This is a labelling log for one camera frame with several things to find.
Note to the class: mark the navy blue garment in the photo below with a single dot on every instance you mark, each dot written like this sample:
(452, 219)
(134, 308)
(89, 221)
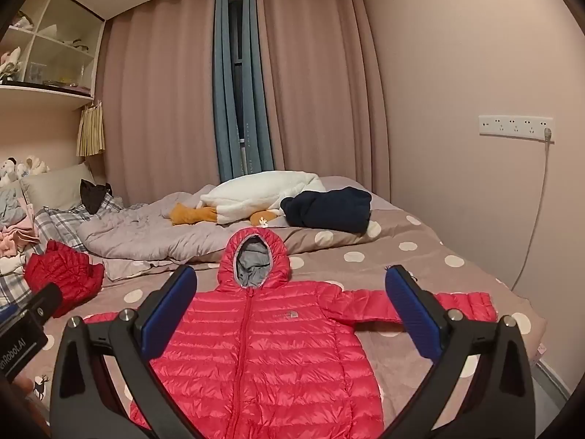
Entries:
(329, 210)

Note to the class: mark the white wall socket strip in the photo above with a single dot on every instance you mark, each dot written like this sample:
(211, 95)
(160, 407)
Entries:
(516, 125)

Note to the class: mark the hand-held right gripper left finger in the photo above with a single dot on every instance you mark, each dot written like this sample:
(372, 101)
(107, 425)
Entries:
(169, 315)

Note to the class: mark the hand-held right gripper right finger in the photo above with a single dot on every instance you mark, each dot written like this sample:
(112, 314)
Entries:
(413, 315)

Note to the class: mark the blue curtain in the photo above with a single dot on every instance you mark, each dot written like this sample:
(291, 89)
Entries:
(249, 100)

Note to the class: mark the wide pink curtain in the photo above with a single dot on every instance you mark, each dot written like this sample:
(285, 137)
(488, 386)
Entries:
(160, 100)

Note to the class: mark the folded red down jacket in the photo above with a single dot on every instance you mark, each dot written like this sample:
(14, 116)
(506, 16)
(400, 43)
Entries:
(64, 276)

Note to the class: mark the pile of pink clothes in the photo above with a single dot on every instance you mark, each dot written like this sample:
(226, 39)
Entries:
(13, 233)

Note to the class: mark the red hooded down jacket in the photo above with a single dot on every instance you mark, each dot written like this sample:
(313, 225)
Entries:
(274, 352)

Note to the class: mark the white plush goose toy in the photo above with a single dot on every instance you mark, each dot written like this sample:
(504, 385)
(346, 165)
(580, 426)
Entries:
(256, 194)

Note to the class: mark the grey duvet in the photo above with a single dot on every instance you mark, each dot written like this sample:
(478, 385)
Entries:
(146, 233)

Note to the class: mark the white shelf cabinet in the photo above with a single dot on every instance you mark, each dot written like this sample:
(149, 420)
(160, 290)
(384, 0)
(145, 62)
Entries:
(50, 41)

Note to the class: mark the black cloth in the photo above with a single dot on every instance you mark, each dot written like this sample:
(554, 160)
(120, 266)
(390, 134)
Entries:
(93, 194)

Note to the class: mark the group of stuffed toys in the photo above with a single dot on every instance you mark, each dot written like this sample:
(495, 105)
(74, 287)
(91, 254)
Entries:
(18, 169)

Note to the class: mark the beige pillow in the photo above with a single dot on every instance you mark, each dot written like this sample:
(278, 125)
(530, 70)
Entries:
(55, 187)

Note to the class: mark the plaid pillow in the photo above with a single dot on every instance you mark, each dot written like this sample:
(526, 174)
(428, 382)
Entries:
(64, 224)

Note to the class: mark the striped yellow cloth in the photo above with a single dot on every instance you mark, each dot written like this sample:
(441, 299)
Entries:
(90, 130)

